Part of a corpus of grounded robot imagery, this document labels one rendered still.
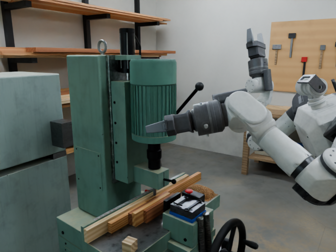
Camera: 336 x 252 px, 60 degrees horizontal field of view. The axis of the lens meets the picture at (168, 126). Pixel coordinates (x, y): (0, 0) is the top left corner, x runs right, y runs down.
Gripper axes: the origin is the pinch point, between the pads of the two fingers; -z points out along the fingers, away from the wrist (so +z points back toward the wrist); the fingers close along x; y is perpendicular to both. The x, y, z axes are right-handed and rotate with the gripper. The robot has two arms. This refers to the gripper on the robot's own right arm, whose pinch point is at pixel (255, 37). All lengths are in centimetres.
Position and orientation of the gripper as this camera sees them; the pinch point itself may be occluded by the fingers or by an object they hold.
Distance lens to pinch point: 148.5
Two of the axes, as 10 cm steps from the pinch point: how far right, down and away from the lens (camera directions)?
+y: -7.3, 1.0, 6.7
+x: -6.8, 0.2, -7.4
